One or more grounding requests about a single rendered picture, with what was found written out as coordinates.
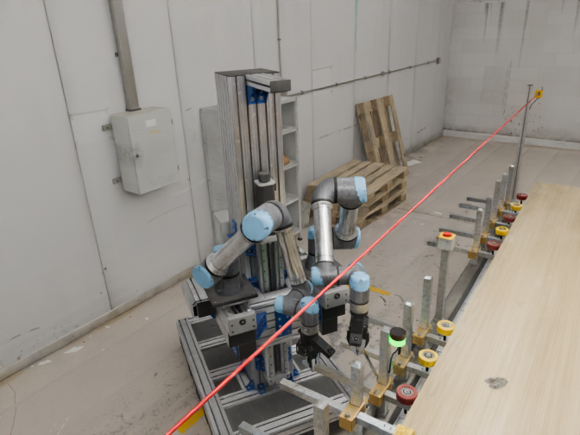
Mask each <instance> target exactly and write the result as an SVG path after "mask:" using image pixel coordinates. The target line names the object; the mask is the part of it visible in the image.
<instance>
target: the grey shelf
mask: <svg viewBox="0 0 580 435"><path fill-rule="evenodd" d="M294 109H295V116H294ZM200 117H201V125H202V133H203V141H204V149H205V164H206V172H207V179H208V187H209V195H210V203H211V210H212V211H215V210H220V209H224V208H228V206H227V198H226V189H225V180H224V163H223V154H222V144H221V135H220V127H219V117H218V106H217V105H213V106H209V107H205V108H201V109H200ZM281 120H282V139H283V154H285V155H286V156H287V158H288V159H289V163H288V164H286V165H285V166H284V177H285V196H286V208H287V209H288V211H289V213H290V215H291V218H292V220H293V227H292V229H293V234H294V235H296V234H297V233H299V237H298V240H300V241H301V240H302V229H301V203H300V176H299V123H298V98H296V97H283V96H281ZM295 133H296V141H295ZM296 158H297V161H296ZM297 183H298V191H297ZM298 208H299V215H298Z"/></svg>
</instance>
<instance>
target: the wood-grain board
mask: <svg viewBox="0 0 580 435"><path fill-rule="evenodd" d="M497 376H498V377H500V378H506V379H507V384H506V386H505V387H502V388H501V389H500V388H497V389H494V388H490V387H489V384H488V383H486V382H485V381H484V380H485V378H486V377H493V378H495V377H497ZM402 425H404V426H406V427H408V428H411V429H413V430H415V435H580V187H574V186H561V185H554V184H548V183H541V182H536V183H535V184H534V186H533V189H532V190H531V191H530V193H529V195H528V197H527V199H526V201H525V203H524V205H523V206H522V207H521V209H520V212H519V214H518V215H517V217H516V219H515V220H514V223H513V224H512V226H511V228H510V230H509V232H508V233H507V235H506V237H505V239H504V240H503V242H502V244H501V247H500V248H499V249H498V251H497V253H496V255H495V257H494V259H493V261H492V262H491V264H490V265H489V268H488V270H487V272H486V273H485V275H484V276H483V278H482V280H481V282H480V284H479V286H478V288H477V289H476V291H475V293H474V295H473V296H472V298H471V300H470V302H469V304H468V305H467V307H466V309H465V311H464V313H463V315H462V317H461V318H460V320H459V321H458V323H457V326H456V328H455V329H454V331H453V332H452V334H451V336H450V338H449V340H448V342H447V344H446V345H445V347H444V349H443V351H442V352H441V354H440V356H439V358H438V360H437V361H436V363H435V365H434V367H433V369H432V371H431V373H430V374H429V376H428V377H427V379H426V382H425V384H424V385H423V387H422V389H421V390H420V392H419V394H418V396H417V398H416V400H415V402H414V403H413V405H412V407H411V409H410V410H409V412H408V414H407V416H406V417H405V419H404V421H403V423H402Z"/></svg>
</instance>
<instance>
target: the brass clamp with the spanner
mask: <svg viewBox="0 0 580 435"><path fill-rule="evenodd" d="M393 386H394V381H393V379H392V378H391V377H390V376H389V382H388V384H387V386H385V385H382V384H380V383H378V381H377V382H376V384H375V385H374V386H373V388H372V389H371V391H370V392H369V403H370V404H373V405H375V406H377V407H381V405H382V403H383V401H384V394H385V393H386V391H387V390H388V391H391V387H393ZM376 389H377V390H378V392H379V394H378V395H374V391H375V390H376Z"/></svg>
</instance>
